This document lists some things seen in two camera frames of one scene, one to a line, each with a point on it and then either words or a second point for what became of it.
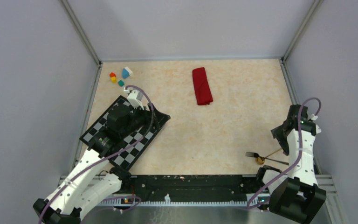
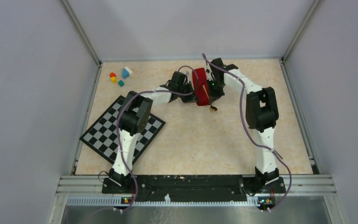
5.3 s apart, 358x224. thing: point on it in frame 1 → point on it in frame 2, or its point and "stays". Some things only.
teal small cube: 120,83 stays
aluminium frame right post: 316,3 stays
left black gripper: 160,118 → 190,98
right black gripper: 277,133 → 214,96
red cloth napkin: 202,89 stays
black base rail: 187,188 stays
